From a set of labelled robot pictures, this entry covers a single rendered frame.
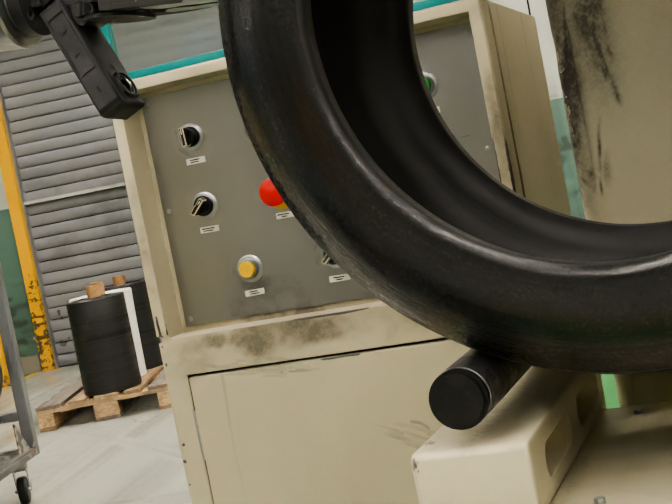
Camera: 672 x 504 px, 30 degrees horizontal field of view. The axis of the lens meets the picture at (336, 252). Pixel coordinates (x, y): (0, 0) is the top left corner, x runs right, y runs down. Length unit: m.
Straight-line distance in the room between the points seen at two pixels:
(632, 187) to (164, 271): 0.81
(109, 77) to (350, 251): 0.29
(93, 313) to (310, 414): 5.61
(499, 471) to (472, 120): 0.83
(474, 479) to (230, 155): 0.96
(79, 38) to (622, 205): 0.53
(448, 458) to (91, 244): 9.82
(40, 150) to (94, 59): 9.72
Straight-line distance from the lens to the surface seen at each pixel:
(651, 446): 1.09
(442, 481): 0.93
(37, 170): 10.82
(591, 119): 1.24
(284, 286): 1.77
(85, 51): 1.10
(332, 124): 0.90
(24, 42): 1.15
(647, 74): 1.23
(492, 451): 0.91
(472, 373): 0.91
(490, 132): 1.67
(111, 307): 7.33
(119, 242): 10.61
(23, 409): 5.54
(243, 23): 0.94
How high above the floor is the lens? 1.07
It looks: 3 degrees down
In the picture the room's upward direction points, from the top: 11 degrees counter-clockwise
